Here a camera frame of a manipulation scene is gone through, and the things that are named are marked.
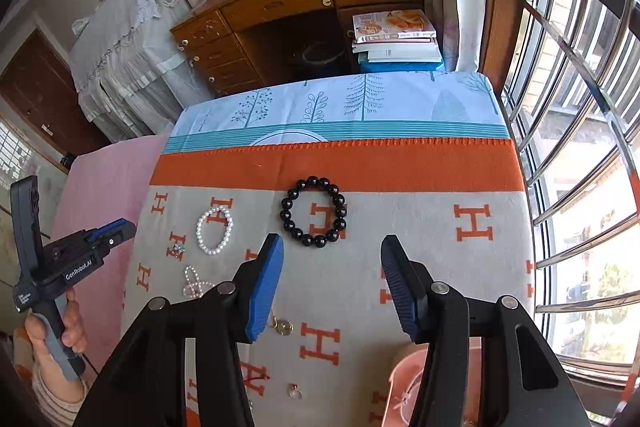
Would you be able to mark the teal flower hair clip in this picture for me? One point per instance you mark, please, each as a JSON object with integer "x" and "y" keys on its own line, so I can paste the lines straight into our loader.
{"x": 176, "y": 250}

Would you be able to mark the left forearm beige sleeve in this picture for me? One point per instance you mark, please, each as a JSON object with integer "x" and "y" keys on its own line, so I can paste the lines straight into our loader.
{"x": 56, "y": 411}

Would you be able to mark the wooden desk with drawers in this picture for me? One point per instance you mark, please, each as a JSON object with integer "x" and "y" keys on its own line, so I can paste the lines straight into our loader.
{"x": 242, "y": 45}

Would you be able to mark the blue tree print sheet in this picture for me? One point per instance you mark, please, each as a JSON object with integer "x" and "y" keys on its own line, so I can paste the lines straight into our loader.
{"x": 378, "y": 106}

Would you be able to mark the stack of books magazines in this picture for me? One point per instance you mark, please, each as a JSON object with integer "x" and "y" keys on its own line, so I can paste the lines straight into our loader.
{"x": 395, "y": 41}

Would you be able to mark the white lace covered furniture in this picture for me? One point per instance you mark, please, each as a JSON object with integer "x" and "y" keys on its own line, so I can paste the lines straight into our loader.
{"x": 130, "y": 76}

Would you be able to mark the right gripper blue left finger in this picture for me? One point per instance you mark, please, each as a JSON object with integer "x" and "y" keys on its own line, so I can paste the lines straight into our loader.
{"x": 256, "y": 283}

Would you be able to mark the pink bed cover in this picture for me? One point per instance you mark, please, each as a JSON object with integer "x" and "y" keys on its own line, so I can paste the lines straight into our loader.
{"x": 102, "y": 187}

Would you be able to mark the metal window grille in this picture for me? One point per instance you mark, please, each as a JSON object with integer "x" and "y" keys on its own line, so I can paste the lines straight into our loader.
{"x": 572, "y": 105}

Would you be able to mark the person's left hand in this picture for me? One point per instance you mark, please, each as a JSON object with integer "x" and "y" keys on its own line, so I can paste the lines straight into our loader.
{"x": 74, "y": 335}

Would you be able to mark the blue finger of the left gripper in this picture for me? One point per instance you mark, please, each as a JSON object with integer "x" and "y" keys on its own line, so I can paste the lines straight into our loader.
{"x": 113, "y": 234}

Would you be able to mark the silver ring pink stones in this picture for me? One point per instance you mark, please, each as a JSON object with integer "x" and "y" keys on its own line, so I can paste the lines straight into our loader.
{"x": 294, "y": 392}

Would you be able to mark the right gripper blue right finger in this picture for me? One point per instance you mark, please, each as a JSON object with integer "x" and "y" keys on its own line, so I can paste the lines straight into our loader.
{"x": 408, "y": 282}

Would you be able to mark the brown wooden door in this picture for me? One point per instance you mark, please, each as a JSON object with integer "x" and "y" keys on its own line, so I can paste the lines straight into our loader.
{"x": 39, "y": 87}

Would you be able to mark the pink jewelry box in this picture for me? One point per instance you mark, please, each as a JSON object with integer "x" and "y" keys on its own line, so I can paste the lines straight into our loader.
{"x": 406, "y": 376}

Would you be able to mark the orange grey H blanket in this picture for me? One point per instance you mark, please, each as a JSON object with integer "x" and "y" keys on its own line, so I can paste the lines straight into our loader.
{"x": 456, "y": 205}

